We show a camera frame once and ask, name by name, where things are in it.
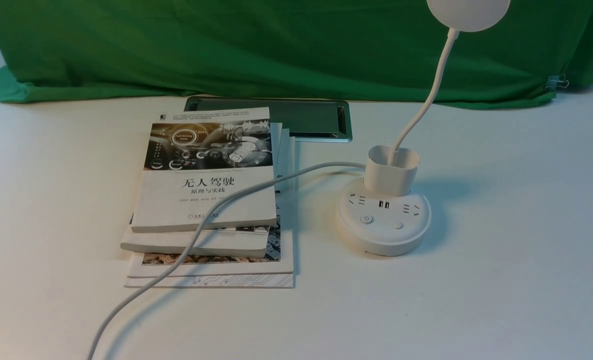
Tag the white desk lamp with sockets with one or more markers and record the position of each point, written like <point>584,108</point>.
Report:
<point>380,213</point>

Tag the bottom book circuit pattern cover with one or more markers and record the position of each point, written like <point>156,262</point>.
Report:
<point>255,281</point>

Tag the top book autonomous driving cover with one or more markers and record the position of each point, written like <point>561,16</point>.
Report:
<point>195,159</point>

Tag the green backdrop cloth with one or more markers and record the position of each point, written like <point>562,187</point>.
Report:
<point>370,50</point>

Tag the metal binder clip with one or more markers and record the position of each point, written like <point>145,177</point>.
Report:
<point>555,82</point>

